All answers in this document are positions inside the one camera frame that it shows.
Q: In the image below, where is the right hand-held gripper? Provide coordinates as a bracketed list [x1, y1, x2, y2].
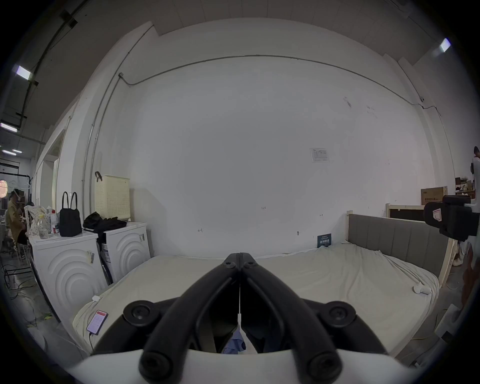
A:
[424, 155, 480, 242]

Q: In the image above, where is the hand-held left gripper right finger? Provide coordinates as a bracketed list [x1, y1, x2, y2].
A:
[240, 253, 389, 381]

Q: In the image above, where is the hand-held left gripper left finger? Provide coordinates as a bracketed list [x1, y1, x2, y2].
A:
[92, 253, 241, 381]

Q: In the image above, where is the blue garment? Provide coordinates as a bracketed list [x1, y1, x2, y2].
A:
[221, 325, 247, 354]

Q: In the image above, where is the brown carton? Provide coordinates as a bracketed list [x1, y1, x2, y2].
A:
[421, 186, 448, 206]

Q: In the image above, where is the wooden framed board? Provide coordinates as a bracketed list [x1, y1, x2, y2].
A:
[386, 202, 427, 223]

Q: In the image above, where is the bed with beige sheet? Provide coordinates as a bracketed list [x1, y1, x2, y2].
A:
[72, 243, 440, 361]

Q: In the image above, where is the grey padded headboard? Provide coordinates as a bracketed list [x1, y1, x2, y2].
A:
[346, 211, 456, 289]

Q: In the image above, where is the smartphone with red screen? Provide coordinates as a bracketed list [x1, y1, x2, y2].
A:
[86, 310, 109, 335]

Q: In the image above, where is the white washing machine with basket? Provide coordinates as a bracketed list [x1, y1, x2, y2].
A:
[82, 172, 152, 284]

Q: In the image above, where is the white washing machine with bag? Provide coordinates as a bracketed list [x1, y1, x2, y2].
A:
[24, 192, 110, 328]

